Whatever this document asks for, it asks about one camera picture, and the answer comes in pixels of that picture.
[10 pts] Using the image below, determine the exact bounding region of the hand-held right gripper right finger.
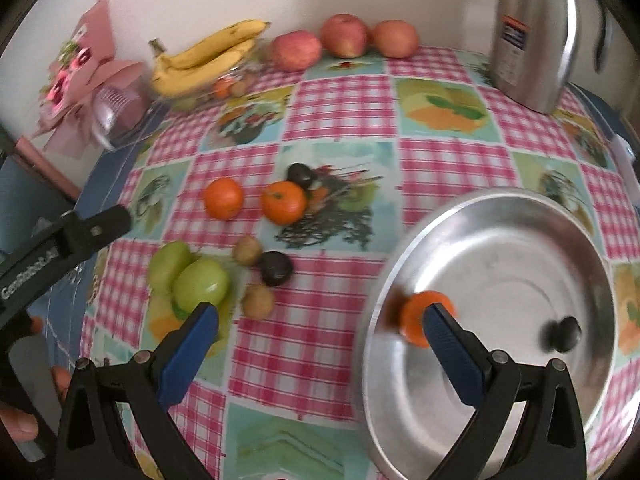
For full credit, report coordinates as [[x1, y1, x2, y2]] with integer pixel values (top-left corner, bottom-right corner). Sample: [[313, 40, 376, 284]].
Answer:
[[422, 302, 587, 480]]

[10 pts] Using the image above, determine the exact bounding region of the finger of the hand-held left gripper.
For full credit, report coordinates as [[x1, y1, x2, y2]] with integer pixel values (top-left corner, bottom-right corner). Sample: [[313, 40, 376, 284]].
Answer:
[[55, 204, 134, 266]]

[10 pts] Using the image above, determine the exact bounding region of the pink flower bouquet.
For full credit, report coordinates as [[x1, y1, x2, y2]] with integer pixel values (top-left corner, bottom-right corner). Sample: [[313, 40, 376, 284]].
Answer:
[[32, 0, 151, 156]]

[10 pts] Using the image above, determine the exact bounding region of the banana bunch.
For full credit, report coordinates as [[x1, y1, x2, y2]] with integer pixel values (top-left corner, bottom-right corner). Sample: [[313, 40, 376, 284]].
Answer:
[[148, 19, 268, 98]]

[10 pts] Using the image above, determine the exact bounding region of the stainless steel thermos jug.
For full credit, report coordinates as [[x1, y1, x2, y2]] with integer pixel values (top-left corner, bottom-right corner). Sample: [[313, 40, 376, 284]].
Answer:
[[487, 0, 613, 115]]

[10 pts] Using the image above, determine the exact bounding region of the orange with green stem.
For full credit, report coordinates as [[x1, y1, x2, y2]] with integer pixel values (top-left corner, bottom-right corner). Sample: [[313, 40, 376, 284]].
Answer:
[[261, 180, 308, 226]]

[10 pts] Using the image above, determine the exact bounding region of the red apple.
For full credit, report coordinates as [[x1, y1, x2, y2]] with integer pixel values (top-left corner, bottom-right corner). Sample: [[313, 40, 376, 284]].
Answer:
[[372, 20, 420, 59], [320, 13, 372, 59], [270, 30, 323, 72]]

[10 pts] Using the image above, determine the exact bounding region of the stainless steel bowl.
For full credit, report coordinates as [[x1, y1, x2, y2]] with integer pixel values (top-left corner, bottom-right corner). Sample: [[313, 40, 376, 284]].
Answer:
[[360, 187, 617, 480]]

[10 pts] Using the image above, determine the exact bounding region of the small brown fruit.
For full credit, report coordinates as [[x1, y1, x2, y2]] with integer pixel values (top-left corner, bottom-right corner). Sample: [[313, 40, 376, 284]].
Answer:
[[233, 236, 264, 267], [242, 284, 276, 321]]

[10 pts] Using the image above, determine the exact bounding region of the green fruit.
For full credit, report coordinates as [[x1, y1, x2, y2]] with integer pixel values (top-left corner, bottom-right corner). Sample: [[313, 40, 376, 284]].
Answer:
[[172, 258, 231, 313], [148, 241, 196, 296]]

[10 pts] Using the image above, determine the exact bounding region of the brown wooden rail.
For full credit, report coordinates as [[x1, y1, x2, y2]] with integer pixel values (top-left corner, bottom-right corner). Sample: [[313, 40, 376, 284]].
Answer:
[[15, 137, 83, 201]]

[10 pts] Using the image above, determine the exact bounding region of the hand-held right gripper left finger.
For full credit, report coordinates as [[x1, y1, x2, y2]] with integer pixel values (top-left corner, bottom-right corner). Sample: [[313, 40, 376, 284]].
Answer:
[[54, 301, 221, 480]]

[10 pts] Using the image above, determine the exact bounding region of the checked printed tablecloth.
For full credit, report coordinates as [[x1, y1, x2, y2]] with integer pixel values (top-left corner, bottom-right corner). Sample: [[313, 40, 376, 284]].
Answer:
[[77, 45, 640, 480]]

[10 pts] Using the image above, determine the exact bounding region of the white power strip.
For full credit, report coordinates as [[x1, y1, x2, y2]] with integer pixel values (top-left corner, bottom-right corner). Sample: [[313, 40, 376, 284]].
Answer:
[[612, 135, 636, 186]]

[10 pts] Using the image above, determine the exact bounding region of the dark plum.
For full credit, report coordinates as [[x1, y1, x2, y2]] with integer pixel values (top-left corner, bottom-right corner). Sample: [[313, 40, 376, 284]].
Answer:
[[257, 251, 294, 287], [286, 162, 316, 188], [545, 316, 583, 353]]

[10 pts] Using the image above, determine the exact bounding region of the glass bowl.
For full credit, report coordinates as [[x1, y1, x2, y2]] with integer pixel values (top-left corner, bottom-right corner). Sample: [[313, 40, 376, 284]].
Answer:
[[160, 50, 261, 113]]

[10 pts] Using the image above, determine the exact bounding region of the person's left hand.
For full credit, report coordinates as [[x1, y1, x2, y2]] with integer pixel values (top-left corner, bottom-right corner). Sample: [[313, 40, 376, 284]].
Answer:
[[0, 406, 39, 443]]

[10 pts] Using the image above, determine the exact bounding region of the clear pink plastic container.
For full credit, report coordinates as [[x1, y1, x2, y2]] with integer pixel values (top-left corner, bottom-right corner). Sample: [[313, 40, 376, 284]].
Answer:
[[92, 85, 148, 148]]

